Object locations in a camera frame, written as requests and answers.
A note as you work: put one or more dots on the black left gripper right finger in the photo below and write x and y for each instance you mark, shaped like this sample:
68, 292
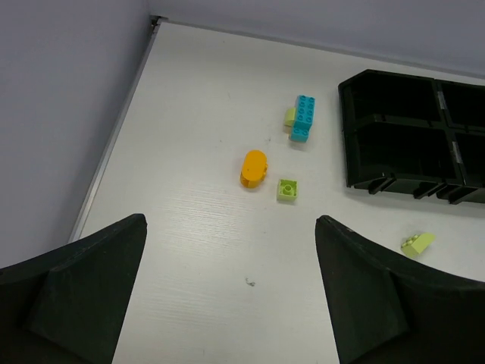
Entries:
386, 308

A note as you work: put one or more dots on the light green sloped lego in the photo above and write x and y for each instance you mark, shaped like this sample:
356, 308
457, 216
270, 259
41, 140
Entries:
416, 244

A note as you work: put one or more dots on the black four-compartment bin tray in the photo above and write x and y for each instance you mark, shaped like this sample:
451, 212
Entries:
414, 135

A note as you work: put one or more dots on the turquoise lego block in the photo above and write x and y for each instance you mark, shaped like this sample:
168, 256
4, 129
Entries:
303, 120

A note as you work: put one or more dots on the orange rounded lego block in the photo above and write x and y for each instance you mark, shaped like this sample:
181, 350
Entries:
254, 169

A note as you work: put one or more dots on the light green square lego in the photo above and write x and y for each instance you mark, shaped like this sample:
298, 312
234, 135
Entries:
287, 190

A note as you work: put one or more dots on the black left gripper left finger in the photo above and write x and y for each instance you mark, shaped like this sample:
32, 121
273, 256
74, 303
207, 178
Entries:
68, 305

